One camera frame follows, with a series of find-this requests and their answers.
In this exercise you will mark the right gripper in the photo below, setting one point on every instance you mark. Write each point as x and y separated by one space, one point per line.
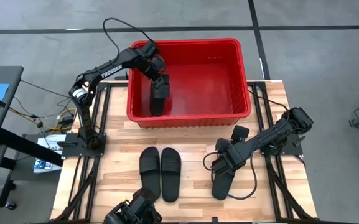
229 158

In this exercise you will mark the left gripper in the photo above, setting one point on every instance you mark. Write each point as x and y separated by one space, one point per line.
154 65

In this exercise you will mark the black rubber slide sandal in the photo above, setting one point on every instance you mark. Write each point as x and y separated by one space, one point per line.
149 161
159 107
170 174
221 188

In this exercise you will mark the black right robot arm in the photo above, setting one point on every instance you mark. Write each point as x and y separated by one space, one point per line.
269 133

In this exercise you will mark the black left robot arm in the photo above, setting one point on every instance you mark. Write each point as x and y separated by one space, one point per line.
110 71

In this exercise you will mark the red plastic bin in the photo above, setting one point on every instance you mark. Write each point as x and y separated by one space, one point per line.
204 90

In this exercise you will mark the white paper sheet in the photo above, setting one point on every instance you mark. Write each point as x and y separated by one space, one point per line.
50 141

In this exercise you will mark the small printed box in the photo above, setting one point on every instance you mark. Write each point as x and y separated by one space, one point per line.
42 165

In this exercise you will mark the black caster wheel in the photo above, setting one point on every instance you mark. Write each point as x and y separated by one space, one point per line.
10 205

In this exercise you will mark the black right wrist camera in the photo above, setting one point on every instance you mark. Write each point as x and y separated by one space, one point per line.
239 133

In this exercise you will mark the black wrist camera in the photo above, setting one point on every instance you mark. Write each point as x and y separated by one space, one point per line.
239 133
149 48

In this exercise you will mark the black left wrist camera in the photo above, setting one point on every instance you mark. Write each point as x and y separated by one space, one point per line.
149 48

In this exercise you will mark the black aluminium table frame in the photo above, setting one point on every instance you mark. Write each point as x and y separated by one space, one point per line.
117 84

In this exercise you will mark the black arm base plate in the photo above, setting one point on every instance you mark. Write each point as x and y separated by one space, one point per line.
73 151
294 149

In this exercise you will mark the black desk frame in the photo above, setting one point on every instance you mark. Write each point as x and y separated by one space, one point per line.
26 146

